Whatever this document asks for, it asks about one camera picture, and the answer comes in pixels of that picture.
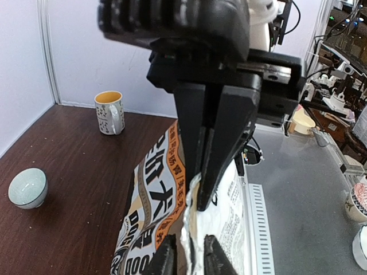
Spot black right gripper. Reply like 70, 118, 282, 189
147, 38, 306, 211

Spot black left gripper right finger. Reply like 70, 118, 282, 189
204, 235, 237, 275

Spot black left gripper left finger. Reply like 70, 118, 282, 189
145, 235, 177, 275

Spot dog food bag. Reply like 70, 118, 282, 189
110, 123, 246, 274

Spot cream plastic bowl outside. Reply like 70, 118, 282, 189
288, 109, 316, 135

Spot patterned mug yellow inside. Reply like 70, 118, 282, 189
94, 91, 125, 135

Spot patterned bowl outside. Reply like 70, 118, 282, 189
345, 183, 366, 223

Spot light green ceramic bowl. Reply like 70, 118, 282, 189
8, 168, 48, 210

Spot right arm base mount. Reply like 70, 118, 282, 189
235, 137, 264, 176

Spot front aluminium rail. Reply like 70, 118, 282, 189
244, 183, 275, 274

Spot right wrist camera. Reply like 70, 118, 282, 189
96, 0, 282, 62

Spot right aluminium frame post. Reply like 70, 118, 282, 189
36, 0, 61, 105

